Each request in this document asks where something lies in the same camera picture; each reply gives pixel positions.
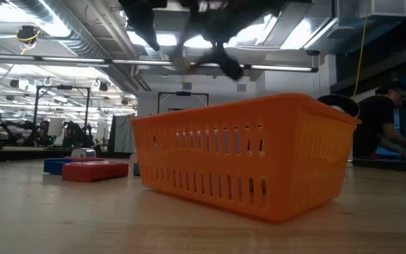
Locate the silver ventilation duct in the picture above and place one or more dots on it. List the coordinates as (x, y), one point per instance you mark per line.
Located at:
(83, 39)

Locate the person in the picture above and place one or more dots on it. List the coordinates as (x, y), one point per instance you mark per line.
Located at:
(375, 120)

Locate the black rectangular frame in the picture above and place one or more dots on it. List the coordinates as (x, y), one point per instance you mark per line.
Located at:
(183, 93)

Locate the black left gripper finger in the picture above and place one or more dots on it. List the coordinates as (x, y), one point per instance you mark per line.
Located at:
(143, 24)
(229, 67)

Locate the black robot station frame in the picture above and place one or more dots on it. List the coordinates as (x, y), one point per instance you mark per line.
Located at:
(62, 87)

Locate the red box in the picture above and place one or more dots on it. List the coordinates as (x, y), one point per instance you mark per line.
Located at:
(93, 173)

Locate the grey curtain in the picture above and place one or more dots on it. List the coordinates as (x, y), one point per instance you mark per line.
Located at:
(123, 134)

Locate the orange plastic basket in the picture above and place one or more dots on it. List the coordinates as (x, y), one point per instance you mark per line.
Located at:
(206, 113)

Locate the pink square charger block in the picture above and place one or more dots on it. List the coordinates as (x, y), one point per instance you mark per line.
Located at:
(131, 166)

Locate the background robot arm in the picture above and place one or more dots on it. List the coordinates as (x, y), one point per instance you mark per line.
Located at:
(72, 132)

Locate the teal box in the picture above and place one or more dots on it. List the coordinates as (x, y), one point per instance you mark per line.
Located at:
(136, 170)

